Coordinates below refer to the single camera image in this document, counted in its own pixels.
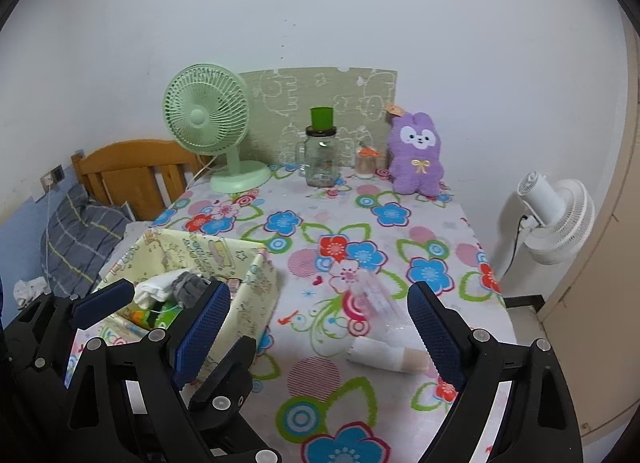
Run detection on wall socket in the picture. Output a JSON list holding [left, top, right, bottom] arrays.
[[40, 166, 66, 189]]

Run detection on blue bed sheet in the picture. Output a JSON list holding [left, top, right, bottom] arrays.
[[0, 193, 57, 324]]

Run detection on beige wardrobe door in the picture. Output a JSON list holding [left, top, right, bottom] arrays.
[[540, 13, 640, 454]]

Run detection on white charging cable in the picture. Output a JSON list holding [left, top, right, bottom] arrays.
[[42, 183, 54, 290]]

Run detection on green small box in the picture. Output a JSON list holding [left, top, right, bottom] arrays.
[[145, 305, 184, 329]]

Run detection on glass mug jar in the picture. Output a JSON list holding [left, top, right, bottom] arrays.
[[295, 126, 341, 189]]

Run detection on purple bunny plush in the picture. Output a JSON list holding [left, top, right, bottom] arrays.
[[386, 103, 446, 196]]

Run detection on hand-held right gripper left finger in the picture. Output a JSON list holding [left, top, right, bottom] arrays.
[[60, 279, 233, 463]]

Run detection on clear plastic bag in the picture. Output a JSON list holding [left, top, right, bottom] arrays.
[[345, 268, 419, 344]]

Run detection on white crumpled cloth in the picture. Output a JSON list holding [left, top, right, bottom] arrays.
[[12, 278, 51, 307]]

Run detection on yellow cartoon print storage box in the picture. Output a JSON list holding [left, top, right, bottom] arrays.
[[92, 228, 281, 385]]

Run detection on green desk fan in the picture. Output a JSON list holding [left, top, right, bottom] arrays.
[[161, 63, 272, 194]]

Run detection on cotton swab jar orange lid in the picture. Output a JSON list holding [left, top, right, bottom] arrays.
[[354, 143, 376, 180]]

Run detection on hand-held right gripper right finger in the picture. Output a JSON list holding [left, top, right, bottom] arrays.
[[407, 281, 585, 463]]

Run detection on grey socks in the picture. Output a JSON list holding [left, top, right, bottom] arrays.
[[172, 270, 214, 307]]

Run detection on white and beige cloth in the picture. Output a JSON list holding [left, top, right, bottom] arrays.
[[346, 337, 437, 375]]

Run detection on white standing fan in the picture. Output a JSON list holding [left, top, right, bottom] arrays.
[[487, 170, 596, 290]]

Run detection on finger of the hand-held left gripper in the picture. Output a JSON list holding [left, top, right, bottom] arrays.
[[4, 279, 137, 389], [186, 335, 282, 463]]

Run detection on black fan power cable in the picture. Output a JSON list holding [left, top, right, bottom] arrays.
[[505, 215, 532, 277]]

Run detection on green cartoon print board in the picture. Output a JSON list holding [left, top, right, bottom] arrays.
[[239, 67, 399, 168]]

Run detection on cream fan power cord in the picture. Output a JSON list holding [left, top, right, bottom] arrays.
[[187, 155, 219, 189]]

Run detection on grey plaid pillow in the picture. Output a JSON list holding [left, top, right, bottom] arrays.
[[41, 183, 134, 297]]

